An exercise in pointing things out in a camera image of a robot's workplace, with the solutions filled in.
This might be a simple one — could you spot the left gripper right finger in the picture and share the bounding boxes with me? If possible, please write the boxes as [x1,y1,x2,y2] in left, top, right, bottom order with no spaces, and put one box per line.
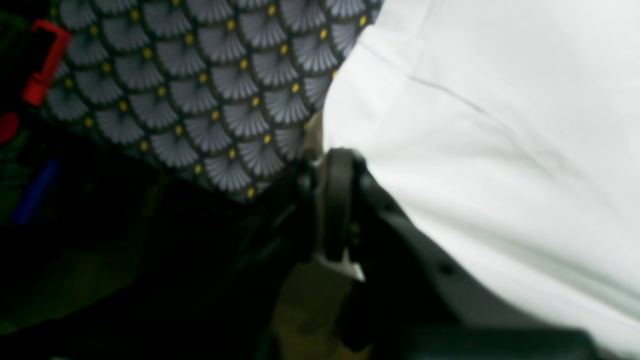
[320,148,601,360]

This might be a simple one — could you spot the white T-shirt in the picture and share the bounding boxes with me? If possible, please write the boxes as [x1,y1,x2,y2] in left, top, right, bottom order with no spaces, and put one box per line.
[307,0,639,360]

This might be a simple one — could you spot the fan-patterned table cloth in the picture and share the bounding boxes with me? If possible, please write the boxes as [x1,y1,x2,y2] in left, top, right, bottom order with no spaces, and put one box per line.
[44,0,383,202]

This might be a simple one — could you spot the blue clamp handle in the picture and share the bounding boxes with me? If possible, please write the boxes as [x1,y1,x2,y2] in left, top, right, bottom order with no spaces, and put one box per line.
[11,157,60,225]

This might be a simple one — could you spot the red table clamp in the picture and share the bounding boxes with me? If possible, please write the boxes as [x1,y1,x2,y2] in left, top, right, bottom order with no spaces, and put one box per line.
[0,19,71,145]

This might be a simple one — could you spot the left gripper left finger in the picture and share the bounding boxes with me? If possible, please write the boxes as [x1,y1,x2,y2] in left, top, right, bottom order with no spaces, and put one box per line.
[1,166,317,360]

